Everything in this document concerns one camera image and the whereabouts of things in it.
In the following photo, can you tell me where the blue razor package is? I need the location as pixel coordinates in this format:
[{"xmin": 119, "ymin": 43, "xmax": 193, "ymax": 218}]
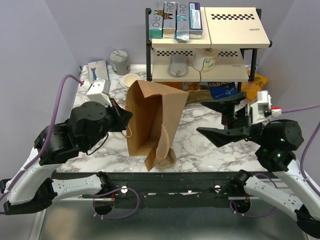
[{"xmin": 88, "ymin": 60, "xmax": 109, "ymax": 84}]

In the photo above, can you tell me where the teal toothpaste box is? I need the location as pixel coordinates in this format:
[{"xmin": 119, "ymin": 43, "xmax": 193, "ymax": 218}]
[{"xmin": 149, "ymin": 2, "xmax": 164, "ymax": 39}]

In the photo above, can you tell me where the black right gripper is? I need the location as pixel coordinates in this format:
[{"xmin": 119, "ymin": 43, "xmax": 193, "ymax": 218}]
[{"xmin": 196, "ymin": 89, "xmax": 270, "ymax": 146}]

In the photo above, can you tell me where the blue silver toothpaste box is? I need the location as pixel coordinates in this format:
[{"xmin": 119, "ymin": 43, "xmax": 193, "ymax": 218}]
[{"xmin": 175, "ymin": 2, "xmax": 190, "ymax": 43}]

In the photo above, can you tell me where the grey wrapped paper roll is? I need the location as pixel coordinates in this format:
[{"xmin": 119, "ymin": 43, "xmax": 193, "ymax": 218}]
[{"xmin": 109, "ymin": 50, "xmax": 131, "ymax": 76}]

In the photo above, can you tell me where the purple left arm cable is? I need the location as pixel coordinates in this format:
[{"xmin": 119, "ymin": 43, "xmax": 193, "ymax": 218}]
[{"xmin": 0, "ymin": 74, "xmax": 141, "ymax": 220}]

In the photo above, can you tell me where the stack of green paper cups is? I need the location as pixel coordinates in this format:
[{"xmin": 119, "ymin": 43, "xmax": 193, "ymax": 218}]
[{"xmin": 123, "ymin": 73, "xmax": 141, "ymax": 89}]

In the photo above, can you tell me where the aluminium frame rail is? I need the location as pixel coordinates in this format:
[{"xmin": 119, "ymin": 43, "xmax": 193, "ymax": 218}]
[{"xmin": 29, "ymin": 200, "xmax": 86, "ymax": 240}]

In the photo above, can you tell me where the grey scrubber sponge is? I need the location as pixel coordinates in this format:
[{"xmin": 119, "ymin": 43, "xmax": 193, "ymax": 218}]
[{"xmin": 168, "ymin": 54, "xmax": 189, "ymax": 78}]

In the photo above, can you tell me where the blue doritos bag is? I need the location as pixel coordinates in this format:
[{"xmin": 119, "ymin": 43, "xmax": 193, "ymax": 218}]
[{"xmin": 207, "ymin": 82, "xmax": 238, "ymax": 100}]

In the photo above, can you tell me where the purple white toothpaste box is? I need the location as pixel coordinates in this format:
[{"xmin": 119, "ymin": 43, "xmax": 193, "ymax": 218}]
[{"xmin": 188, "ymin": 2, "xmax": 203, "ymax": 39}]

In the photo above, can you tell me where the brown pulp cup carrier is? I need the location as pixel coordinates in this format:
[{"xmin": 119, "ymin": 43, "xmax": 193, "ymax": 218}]
[{"xmin": 155, "ymin": 124, "xmax": 177, "ymax": 170}]

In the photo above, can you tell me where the black and cream shelf rack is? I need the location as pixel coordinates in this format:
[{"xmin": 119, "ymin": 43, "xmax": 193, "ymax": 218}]
[{"xmin": 146, "ymin": 6, "xmax": 271, "ymax": 92}]

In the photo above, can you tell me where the yellow snack bag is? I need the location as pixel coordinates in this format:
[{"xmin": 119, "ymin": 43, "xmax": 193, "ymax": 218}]
[{"xmin": 241, "ymin": 73, "xmax": 268, "ymax": 100}]

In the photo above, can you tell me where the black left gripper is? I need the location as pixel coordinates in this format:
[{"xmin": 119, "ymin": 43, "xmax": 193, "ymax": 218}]
[{"xmin": 81, "ymin": 98, "xmax": 132, "ymax": 152}]

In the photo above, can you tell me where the toilet paper roll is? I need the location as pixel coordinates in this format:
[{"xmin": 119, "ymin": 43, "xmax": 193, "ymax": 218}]
[{"xmin": 193, "ymin": 48, "xmax": 219, "ymax": 73}]

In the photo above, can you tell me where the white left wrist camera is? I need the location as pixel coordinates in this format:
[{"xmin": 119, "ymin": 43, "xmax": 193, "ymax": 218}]
[{"xmin": 80, "ymin": 79, "xmax": 112, "ymax": 107}]

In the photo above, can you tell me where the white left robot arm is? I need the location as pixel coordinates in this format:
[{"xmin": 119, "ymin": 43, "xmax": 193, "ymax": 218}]
[{"xmin": 0, "ymin": 100, "xmax": 133, "ymax": 216}]

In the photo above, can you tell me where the orange kettle chips bag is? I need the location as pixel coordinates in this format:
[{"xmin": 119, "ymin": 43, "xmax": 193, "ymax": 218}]
[{"xmin": 156, "ymin": 82, "xmax": 183, "ymax": 94}]

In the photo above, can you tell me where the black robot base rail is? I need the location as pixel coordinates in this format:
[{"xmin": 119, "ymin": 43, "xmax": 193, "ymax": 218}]
[{"xmin": 51, "ymin": 171, "xmax": 266, "ymax": 209}]

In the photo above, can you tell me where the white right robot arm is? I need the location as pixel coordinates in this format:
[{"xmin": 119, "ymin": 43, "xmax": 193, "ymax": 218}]
[{"xmin": 197, "ymin": 90, "xmax": 320, "ymax": 238}]

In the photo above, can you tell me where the brown snack bag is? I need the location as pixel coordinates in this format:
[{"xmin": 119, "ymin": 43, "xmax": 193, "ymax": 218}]
[{"xmin": 182, "ymin": 82, "xmax": 213, "ymax": 105}]

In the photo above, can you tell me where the brown paper bag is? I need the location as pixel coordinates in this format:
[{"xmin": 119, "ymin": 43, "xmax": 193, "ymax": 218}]
[{"xmin": 125, "ymin": 80, "xmax": 189, "ymax": 171}]

